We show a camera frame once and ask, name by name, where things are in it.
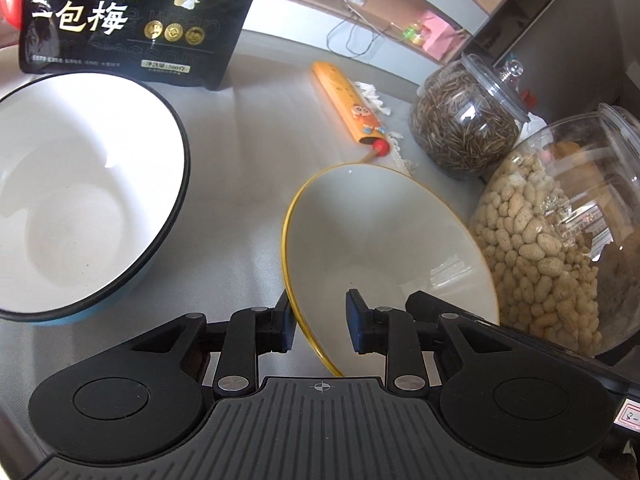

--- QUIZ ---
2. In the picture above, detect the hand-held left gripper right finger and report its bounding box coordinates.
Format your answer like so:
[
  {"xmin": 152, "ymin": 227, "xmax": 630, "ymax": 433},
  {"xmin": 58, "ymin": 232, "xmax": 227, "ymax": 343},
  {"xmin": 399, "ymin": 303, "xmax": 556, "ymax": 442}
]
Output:
[{"xmin": 346, "ymin": 288, "xmax": 506, "ymax": 396}]

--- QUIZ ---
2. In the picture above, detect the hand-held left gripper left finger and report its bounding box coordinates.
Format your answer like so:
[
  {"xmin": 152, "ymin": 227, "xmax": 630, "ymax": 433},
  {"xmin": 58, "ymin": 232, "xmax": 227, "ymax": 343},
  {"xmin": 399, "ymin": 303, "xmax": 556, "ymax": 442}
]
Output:
[{"xmin": 129, "ymin": 287, "xmax": 296, "ymax": 398}]

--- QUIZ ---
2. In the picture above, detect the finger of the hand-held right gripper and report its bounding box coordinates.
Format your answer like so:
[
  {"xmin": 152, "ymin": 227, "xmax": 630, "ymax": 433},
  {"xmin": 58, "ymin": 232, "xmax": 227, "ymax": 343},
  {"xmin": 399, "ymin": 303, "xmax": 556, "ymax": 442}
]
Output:
[{"xmin": 405, "ymin": 290, "xmax": 442, "ymax": 323}]

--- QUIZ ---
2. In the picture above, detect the yellow-rimmed bowl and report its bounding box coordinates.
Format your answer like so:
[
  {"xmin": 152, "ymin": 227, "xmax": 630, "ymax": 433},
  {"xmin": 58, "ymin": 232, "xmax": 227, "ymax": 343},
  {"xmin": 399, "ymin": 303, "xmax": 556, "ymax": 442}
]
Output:
[{"xmin": 281, "ymin": 162, "xmax": 501, "ymax": 378}]

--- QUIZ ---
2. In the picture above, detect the large clear jar of peanuts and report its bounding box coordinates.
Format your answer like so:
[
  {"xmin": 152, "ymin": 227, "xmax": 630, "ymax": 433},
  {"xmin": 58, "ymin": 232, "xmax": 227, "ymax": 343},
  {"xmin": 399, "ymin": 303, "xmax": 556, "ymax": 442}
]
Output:
[{"xmin": 469, "ymin": 103, "xmax": 640, "ymax": 358}]

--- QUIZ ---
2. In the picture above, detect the white lace doily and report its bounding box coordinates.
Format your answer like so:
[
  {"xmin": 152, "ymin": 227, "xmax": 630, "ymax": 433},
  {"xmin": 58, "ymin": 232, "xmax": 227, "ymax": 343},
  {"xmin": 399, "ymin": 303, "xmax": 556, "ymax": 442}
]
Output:
[{"xmin": 352, "ymin": 81, "xmax": 420, "ymax": 176}]

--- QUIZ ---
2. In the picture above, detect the wooden chopstick with red bead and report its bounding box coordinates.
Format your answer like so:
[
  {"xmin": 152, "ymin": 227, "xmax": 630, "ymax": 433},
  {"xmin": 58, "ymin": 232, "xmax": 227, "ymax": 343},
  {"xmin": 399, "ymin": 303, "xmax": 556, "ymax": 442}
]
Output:
[{"xmin": 356, "ymin": 141, "xmax": 388, "ymax": 167}]

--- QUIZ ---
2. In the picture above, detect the clear jar of sunflower seeds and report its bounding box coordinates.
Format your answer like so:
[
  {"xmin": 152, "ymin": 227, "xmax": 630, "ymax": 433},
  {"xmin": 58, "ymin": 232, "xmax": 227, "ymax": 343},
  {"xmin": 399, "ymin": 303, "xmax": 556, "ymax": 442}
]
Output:
[{"xmin": 409, "ymin": 52, "xmax": 532, "ymax": 181}]

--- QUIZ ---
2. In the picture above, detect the orange chopstick case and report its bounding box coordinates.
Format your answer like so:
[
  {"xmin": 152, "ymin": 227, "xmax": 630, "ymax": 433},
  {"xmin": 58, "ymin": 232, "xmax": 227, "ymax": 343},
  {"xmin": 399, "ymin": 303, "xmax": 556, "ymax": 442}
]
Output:
[{"xmin": 311, "ymin": 61, "xmax": 387, "ymax": 147}]

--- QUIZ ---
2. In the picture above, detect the pink box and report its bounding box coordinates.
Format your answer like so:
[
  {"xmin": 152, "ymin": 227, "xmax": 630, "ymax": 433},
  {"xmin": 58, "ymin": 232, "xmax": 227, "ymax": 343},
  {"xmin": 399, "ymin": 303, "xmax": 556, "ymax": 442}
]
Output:
[{"xmin": 422, "ymin": 10, "xmax": 464, "ymax": 59}]

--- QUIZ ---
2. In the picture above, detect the green plastic toy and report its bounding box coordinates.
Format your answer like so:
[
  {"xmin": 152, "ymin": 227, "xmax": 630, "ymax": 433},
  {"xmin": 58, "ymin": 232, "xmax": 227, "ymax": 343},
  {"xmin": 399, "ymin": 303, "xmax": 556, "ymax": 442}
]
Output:
[{"xmin": 402, "ymin": 20, "xmax": 434, "ymax": 44}]

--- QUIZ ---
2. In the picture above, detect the grey cabinet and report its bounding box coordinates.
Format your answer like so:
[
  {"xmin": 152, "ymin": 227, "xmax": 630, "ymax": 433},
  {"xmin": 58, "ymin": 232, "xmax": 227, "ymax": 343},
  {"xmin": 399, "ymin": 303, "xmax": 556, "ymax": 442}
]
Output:
[{"xmin": 470, "ymin": 0, "xmax": 640, "ymax": 88}]

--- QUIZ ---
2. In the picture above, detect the black snack bag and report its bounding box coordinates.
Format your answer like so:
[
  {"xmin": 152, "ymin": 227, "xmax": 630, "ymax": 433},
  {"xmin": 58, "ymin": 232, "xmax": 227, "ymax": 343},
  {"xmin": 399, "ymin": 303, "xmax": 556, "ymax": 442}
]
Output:
[{"xmin": 19, "ymin": 0, "xmax": 265, "ymax": 92}]

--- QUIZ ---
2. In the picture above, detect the black floor cable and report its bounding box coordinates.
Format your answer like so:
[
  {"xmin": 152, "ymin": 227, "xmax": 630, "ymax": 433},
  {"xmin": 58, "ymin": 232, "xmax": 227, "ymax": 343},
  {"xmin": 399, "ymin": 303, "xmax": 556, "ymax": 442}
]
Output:
[{"xmin": 327, "ymin": 10, "xmax": 382, "ymax": 59}]

